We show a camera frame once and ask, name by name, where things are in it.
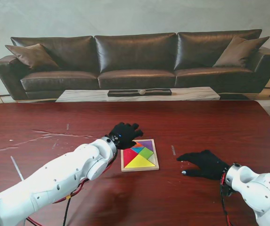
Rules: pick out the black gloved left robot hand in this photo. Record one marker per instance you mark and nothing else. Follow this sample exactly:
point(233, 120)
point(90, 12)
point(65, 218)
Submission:
point(124, 135)

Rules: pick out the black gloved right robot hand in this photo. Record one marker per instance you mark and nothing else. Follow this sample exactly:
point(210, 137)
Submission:
point(209, 164)

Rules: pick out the orange tangram parallelogram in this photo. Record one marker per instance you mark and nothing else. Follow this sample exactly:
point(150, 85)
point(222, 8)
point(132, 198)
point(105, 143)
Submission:
point(138, 144)

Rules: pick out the blue small tangram triangle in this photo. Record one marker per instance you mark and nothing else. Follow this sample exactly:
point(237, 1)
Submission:
point(137, 149)

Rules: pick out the red large tangram triangle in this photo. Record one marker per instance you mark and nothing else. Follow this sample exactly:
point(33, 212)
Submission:
point(128, 156)

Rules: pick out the purple medium tangram triangle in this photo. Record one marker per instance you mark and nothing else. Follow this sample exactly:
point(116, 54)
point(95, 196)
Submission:
point(148, 144)

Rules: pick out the green tangram square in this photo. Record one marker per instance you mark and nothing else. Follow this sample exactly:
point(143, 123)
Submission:
point(146, 153)

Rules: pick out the yellow large tangram triangle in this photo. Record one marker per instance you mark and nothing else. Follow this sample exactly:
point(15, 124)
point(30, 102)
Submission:
point(140, 163)

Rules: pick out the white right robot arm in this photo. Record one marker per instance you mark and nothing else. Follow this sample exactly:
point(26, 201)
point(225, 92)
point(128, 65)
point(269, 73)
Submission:
point(259, 191)

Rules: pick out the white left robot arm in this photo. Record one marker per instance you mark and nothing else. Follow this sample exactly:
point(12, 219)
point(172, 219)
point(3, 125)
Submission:
point(54, 181)

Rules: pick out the wooden square puzzle tray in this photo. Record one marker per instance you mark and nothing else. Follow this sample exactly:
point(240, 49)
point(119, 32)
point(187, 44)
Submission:
point(121, 160)

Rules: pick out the long black decorative tray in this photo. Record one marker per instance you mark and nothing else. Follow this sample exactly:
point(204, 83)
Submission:
point(125, 93)

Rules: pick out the glass ball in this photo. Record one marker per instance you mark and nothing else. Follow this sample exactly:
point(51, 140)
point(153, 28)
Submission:
point(141, 92)

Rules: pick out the marble coffee table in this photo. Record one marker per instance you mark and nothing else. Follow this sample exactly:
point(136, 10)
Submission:
point(83, 95)

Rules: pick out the dark brown leather sofa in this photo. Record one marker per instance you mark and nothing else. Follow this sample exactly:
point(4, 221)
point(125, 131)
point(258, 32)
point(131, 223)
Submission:
point(137, 58)

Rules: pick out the thin white strip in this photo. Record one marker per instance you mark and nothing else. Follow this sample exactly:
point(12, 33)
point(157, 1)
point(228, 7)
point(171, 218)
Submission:
point(17, 168)

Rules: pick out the brown sofa cushion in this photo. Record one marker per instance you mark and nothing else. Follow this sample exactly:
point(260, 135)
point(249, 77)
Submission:
point(240, 53)
point(33, 57)

